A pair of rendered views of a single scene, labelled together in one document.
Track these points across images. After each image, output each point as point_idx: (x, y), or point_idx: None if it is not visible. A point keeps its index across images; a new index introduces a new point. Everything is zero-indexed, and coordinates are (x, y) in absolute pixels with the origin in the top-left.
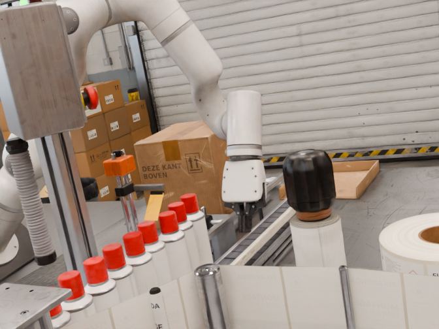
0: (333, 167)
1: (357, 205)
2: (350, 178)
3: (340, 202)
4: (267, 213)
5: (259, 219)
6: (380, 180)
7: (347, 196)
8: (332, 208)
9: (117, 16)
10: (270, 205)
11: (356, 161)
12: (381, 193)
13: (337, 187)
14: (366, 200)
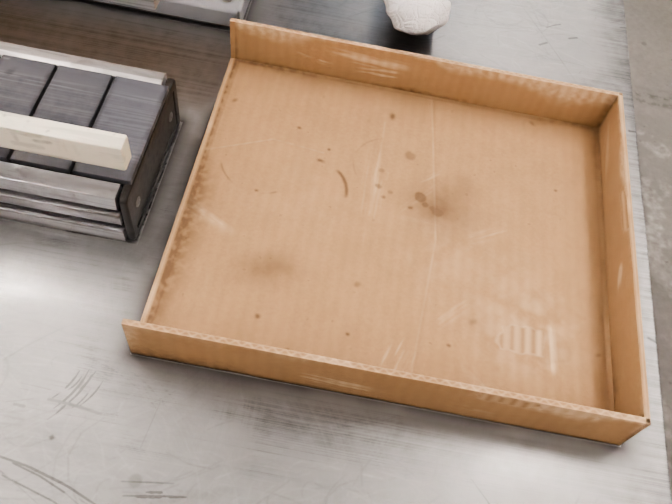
0: (613, 208)
1: (21, 355)
2: (475, 300)
3: (116, 278)
4: (77, 36)
5: (9, 19)
6: (432, 454)
7: (166, 303)
8: (30, 251)
9: None
10: (165, 35)
11: (634, 303)
12: (188, 465)
13: (342, 250)
14: (89, 395)
